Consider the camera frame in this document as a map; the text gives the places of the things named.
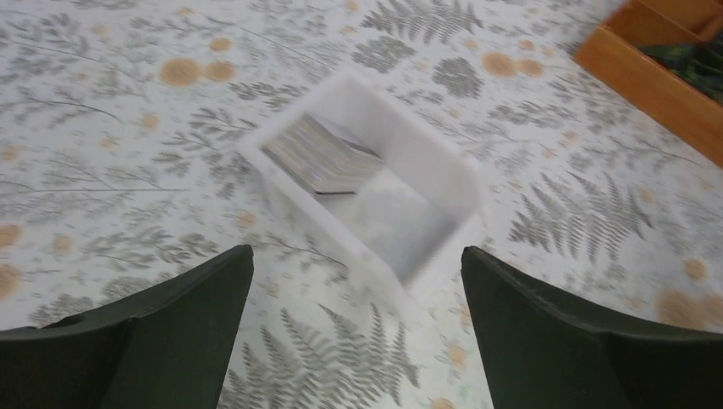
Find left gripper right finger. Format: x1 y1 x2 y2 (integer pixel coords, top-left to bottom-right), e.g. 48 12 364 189
461 246 722 408

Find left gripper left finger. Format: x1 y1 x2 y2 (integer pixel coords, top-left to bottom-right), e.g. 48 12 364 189
1 245 254 408

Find white plastic card box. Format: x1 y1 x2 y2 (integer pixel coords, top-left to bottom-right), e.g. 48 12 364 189
240 70 484 313

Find silver cards in box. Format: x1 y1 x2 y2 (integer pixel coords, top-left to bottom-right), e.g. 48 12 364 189
262 113 385 195

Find orange wooden tray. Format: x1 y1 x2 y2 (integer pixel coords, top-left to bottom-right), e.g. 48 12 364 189
575 0 722 165

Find dark green items in tray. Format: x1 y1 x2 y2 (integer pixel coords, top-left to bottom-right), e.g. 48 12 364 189
639 32 722 105

